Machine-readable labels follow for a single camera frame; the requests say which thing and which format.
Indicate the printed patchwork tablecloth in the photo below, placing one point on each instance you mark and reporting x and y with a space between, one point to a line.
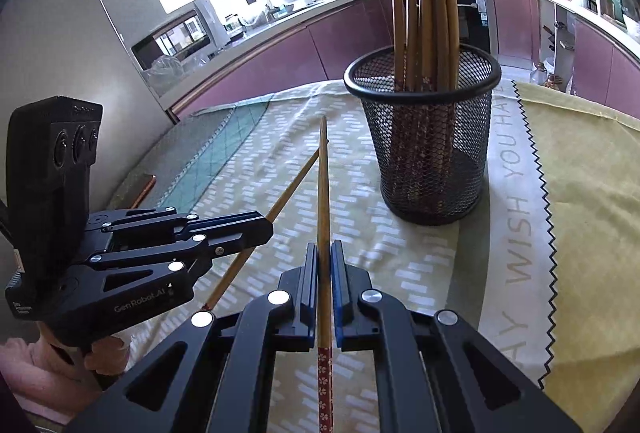
400 263

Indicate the red-tipped wooden chopstick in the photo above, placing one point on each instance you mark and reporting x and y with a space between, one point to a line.
295 185
324 193

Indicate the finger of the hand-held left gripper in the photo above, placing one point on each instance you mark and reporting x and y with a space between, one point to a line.
150 220
150 258

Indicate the grey refrigerator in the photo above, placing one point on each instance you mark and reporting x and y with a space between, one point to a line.
65 38

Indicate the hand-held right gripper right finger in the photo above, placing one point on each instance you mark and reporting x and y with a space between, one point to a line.
337 293

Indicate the clear plastic bag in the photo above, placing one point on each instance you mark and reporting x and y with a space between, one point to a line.
167 70

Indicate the silver countertop oven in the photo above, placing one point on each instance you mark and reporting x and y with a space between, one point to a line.
175 35

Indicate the yellow cooking oil bottle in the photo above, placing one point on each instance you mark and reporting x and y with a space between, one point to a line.
552 82

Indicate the built-in black oven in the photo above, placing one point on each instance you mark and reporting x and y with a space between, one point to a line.
475 13

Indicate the grey checkered table cover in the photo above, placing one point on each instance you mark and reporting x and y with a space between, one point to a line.
150 148

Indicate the clear plastic bottle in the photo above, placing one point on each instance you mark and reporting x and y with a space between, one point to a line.
537 75

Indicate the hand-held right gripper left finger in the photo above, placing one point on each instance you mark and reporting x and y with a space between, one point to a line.
312 293

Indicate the black mesh holder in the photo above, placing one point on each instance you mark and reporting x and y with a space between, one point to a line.
450 193

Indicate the copper smartphone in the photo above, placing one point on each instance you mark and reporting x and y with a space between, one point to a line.
144 189

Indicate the person's left hand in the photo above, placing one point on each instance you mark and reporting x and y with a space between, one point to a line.
107 353

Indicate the glass kettle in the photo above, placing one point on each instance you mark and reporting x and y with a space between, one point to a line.
233 27

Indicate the pink base cabinets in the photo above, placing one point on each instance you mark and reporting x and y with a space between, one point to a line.
595 58
300 48

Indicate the person's left forearm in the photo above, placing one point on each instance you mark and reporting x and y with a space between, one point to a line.
35 378

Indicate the pile of wooden chopsticks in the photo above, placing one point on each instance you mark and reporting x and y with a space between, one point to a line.
440 13

